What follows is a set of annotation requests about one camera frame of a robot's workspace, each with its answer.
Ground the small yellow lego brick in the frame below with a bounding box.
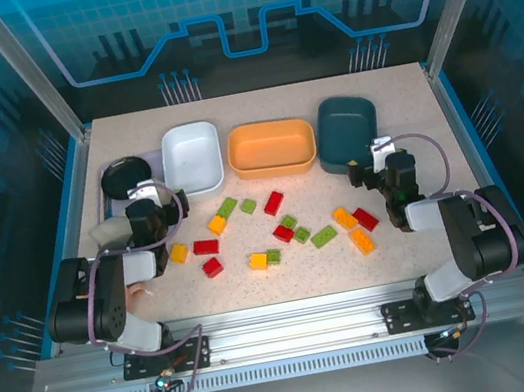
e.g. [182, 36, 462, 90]
[206, 212, 231, 239]
[167, 241, 192, 266]
[247, 250, 271, 273]

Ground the long red lego brick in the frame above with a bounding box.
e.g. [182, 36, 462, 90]
[351, 204, 381, 234]
[191, 236, 222, 259]
[261, 189, 288, 218]

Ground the long yellow lego brick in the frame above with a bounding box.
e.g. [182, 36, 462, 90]
[347, 225, 380, 259]
[330, 204, 361, 233]

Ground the long green lego brick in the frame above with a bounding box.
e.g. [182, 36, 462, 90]
[307, 223, 342, 251]
[215, 194, 241, 220]

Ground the small red lego brick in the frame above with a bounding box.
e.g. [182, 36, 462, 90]
[200, 255, 225, 281]
[270, 222, 297, 247]

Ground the beige cloth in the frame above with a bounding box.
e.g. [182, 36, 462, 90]
[87, 215, 135, 252]

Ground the white rectangular container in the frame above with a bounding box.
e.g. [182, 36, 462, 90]
[156, 118, 229, 201]

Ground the lavender tray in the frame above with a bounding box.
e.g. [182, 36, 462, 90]
[91, 146, 175, 221]

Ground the dark teal rectangular container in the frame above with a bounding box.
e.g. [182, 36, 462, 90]
[307, 89, 388, 179]

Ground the pink bowl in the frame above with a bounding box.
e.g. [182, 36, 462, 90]
[123, 280, 154, 303]

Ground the orange rectangular container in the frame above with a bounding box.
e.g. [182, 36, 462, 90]
[222, 112, 323, 188]

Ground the aluminium front beam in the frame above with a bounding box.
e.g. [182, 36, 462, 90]
[29, 259, 524, 392]

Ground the small electronics connector board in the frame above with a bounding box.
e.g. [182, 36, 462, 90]
[425, 321, 471, 348]
[146, 367, 186, 392]

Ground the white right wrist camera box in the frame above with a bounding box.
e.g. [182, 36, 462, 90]
[367, 134, 398, 172]

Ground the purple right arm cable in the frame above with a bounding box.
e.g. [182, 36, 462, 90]
[396, 117, 524, 363]

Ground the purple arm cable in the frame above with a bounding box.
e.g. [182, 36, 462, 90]
[396, 117, 524, 363]
[62, 177, 217, 392]

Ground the aluminium table side rail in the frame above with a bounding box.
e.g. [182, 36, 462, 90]
[421, 55, 524, 287]
[11, 127, 130, 359]

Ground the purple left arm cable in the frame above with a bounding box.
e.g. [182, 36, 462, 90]
[62, 177, 217, 392]

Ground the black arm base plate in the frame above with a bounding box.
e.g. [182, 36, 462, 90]
[380, 287, 477, 337]
[119, 333, 215, 383]

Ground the slotted grey cable duct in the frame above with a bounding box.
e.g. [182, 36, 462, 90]
[103, 335, 431, 392]

